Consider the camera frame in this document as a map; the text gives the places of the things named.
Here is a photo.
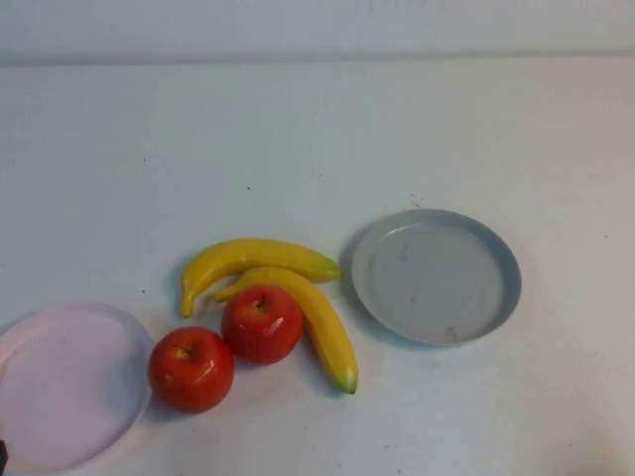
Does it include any red apple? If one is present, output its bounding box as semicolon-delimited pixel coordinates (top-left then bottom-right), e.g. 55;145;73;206
147;325;236;415
220;284;305;367

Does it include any yellow banana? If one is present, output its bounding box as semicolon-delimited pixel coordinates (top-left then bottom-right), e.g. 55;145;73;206
214;266;359;396
180;237;344;319

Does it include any pink round plate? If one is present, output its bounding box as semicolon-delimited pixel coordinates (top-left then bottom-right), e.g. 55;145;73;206
0;301;158;475

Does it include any grey-blue round plate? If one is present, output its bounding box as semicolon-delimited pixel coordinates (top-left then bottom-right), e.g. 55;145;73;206
350;207;523;347

